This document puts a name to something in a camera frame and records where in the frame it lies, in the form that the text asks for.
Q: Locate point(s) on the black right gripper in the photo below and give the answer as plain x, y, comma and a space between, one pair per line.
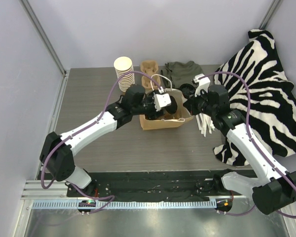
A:
189, 104

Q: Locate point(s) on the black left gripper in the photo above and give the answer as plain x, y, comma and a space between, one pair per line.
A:
151, 113

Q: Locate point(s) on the brown paper bag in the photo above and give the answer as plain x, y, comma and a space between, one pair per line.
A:
168, 120

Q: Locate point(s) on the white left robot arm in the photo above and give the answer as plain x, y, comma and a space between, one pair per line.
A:
58, 151

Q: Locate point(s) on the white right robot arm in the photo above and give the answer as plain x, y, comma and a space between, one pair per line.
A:
274, 187

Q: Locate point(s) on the white wrapped straws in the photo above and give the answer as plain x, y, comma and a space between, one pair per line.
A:
205, 124

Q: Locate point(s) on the stack of black lids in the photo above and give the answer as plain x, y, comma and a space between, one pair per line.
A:
187, 90

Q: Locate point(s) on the olive green cloth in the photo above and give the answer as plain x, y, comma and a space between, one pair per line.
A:
180, 73

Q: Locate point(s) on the stack of pulp cup carriers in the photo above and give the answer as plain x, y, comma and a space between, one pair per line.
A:
150, 67

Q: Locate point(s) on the stack of white paper cups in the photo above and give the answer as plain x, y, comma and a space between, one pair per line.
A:
122, 66

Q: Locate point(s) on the zebra print blanket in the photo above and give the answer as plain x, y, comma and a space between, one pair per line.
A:
256, 83

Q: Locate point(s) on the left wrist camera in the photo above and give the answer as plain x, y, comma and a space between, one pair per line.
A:
161, 99

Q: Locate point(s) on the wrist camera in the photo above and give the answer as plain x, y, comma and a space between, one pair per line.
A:
161, 99
202, 83

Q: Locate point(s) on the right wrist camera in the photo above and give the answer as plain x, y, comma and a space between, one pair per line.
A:
202, 83

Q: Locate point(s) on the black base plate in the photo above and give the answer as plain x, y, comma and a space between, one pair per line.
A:
167, 186

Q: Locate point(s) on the white cable duct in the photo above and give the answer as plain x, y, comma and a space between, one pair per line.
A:
87, 204

